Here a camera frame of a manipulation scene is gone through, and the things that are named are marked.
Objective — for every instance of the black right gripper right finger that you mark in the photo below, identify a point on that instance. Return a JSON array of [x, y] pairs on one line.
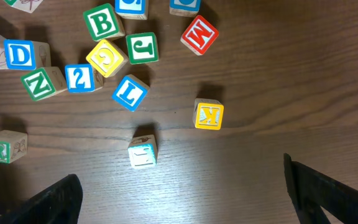
[[312, 193]]

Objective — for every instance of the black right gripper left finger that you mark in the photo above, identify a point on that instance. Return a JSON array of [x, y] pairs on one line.
[[59, 203]]

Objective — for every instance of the green R block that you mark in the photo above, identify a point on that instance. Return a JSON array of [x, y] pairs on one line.
[[13, 146]]

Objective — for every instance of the yellow G block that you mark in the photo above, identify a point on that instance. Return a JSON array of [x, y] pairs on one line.
[[107, 58]]

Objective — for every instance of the blue T block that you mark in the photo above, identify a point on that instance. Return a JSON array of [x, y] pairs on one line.
[[143, 152]]

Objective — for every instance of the green N block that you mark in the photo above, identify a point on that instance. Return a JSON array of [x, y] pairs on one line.
[[44, 83]]

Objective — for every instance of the blue 2 block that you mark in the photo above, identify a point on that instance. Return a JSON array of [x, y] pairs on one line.
[[83, 78]]

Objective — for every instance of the yellow K block right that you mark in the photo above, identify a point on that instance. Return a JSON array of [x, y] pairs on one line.
[[208, 114]]

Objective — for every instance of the blue 1 block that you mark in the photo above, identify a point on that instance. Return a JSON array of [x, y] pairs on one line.
[[130, 92]]

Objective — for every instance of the blue D block centre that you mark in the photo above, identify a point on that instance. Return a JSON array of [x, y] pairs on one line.
[[26, 54]]

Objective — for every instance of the blue d block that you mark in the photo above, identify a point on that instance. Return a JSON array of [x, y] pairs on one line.
[[26, 54], [185, 8]]

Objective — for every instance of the green J block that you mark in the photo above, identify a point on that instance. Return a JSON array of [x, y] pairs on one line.
[[142, 48]]

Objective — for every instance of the green B block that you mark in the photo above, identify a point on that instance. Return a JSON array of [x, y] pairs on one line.
[[103, 23]]

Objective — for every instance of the red M block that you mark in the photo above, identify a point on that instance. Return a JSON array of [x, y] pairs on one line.
[[199, 35]]

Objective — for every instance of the green 4 block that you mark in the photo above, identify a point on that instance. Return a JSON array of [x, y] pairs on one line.
[[24, 5]]

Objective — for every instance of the blue 5 block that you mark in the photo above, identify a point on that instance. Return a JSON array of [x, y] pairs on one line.
[[132, 9]]

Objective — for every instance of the blue D block right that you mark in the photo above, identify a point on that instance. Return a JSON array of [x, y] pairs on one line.
[[185, 8]]

